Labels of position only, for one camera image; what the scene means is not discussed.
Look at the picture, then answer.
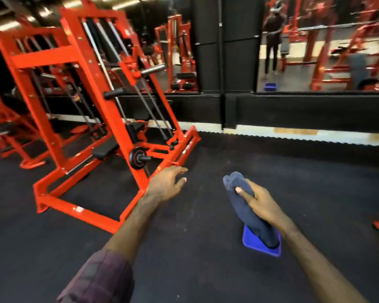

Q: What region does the person's right hand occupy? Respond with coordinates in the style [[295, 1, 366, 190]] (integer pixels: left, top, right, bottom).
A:
[[235, 179, 292, 229]]

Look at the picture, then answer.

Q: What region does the person's left hand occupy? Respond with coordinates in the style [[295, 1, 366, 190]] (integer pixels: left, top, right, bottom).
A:
[[145, 166, 188, 203]]

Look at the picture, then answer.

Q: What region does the dark blue cloth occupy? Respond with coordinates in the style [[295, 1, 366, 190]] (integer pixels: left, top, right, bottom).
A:
[[223, 171, 280, 249]]

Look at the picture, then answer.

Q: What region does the person's right forearm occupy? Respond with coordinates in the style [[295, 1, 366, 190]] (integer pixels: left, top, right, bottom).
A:
[[273, 218, 371, 303]]

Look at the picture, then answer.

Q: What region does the person's left forearm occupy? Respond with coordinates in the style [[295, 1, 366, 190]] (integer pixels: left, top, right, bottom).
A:
[[104, 191, 161, 265]]

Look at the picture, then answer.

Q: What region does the black weight plate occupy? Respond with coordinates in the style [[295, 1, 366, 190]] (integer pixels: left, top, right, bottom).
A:
[[128, 147, 153, 170]]

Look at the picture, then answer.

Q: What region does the blue plastic bin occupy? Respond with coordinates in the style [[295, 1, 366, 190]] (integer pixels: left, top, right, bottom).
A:
[[242, 225, 282, 258]]

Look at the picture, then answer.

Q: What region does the large red gym machine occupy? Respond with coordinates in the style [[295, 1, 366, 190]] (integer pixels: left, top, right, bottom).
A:
[[0, 0, 201, 235]]

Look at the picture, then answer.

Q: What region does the plaid shirt sleeve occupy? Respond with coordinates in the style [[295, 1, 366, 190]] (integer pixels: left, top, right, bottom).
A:
[[56, 249, 135, 303]]

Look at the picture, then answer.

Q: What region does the black pillar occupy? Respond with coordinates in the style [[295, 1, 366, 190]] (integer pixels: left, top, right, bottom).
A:
[[190, 0, 266, 130]]

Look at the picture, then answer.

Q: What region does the red bench machine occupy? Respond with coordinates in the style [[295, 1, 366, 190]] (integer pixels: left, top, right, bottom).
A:
[[0, 91, 49, 170]]

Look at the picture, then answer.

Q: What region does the narrow wall mirror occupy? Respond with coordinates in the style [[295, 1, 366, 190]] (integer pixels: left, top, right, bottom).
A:
[[123, 0, 199, 94]]

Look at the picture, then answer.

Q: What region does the wide wall mirror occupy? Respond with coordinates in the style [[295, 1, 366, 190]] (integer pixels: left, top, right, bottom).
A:
[[257, 0, 379, 93]]

